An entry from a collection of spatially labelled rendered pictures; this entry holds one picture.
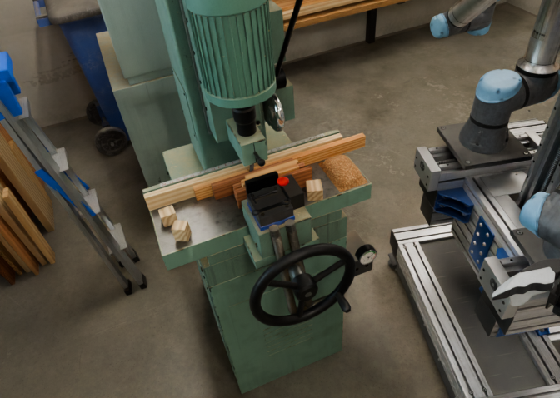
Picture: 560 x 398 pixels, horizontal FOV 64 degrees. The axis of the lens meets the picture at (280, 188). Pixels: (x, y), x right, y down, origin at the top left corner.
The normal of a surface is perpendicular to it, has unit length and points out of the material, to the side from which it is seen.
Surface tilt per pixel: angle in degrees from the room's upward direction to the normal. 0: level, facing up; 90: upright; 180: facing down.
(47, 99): 90
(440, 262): 0
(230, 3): 90
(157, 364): 0
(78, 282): 0
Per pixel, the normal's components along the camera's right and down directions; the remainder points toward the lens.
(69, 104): 0.39, 0.60
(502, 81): -0.19, -0.69
